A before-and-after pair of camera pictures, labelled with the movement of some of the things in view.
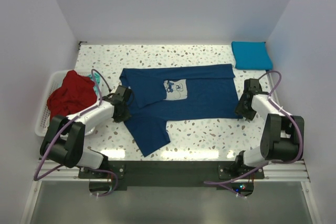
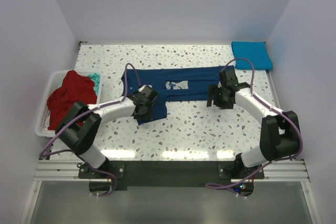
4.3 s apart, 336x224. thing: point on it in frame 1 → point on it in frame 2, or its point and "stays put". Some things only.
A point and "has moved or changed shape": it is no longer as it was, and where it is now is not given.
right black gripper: (249, 115) → (213, 90)
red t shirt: (76, 92) stays put
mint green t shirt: (97, 78) stays put
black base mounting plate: (172, 173) stays put
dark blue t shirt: (172, 93) has moved or changed shape
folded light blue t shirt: (251, 55) stays put
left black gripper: (123, 118) → (148, 116)
